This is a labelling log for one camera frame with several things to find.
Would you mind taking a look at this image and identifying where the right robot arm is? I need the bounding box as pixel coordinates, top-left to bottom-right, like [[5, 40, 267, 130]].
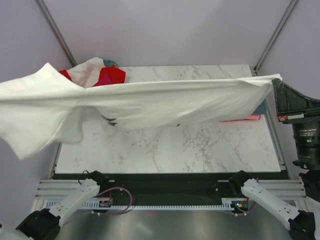
[[229, 77, 320, 240]]

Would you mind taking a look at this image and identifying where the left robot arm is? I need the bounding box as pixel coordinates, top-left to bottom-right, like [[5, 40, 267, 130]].
[[0, 171, 110, 240]]

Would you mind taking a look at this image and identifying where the folded grey-blue t-shirt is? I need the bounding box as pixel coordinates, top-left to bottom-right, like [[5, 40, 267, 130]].
[[252, 100, 268, 115]]

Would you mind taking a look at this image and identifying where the folded pink t-shirt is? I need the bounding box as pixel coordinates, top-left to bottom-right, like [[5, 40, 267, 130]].
[[219, 114, 261, 123]]

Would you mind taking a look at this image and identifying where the red t-shirt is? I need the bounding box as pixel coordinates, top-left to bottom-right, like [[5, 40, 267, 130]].
[[59, 66, 126, 88]]

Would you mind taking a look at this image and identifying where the teal laundry basket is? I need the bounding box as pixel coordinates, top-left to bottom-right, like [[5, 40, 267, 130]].
[[103, 59, 119, 68]]

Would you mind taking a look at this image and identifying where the magenta t-shirt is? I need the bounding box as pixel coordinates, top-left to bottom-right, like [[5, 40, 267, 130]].
[[97, 75, 113, 86]]

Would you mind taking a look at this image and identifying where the right aluminium frame post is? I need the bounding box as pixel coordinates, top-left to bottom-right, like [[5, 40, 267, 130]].
[[250, 0, 300, 76]]

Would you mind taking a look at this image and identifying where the aluminium frame post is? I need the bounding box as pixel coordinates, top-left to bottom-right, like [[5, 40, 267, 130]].
[[250, 0, 300, 76], [34, 0, 77, 67]]

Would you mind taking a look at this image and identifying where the white slotted cable duct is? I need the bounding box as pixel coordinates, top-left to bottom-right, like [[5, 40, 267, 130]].
[[46, 197, 253, 211]]

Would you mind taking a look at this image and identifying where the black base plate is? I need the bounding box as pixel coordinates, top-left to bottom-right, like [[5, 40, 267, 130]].
[[52, 169, 291, 207]]

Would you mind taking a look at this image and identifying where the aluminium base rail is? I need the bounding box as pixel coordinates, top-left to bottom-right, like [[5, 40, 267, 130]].
[[36, 179, 306, 200]]

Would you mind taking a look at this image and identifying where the left aluminium frame post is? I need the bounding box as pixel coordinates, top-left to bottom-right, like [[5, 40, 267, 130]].
[[34, 0, 77, 67]]

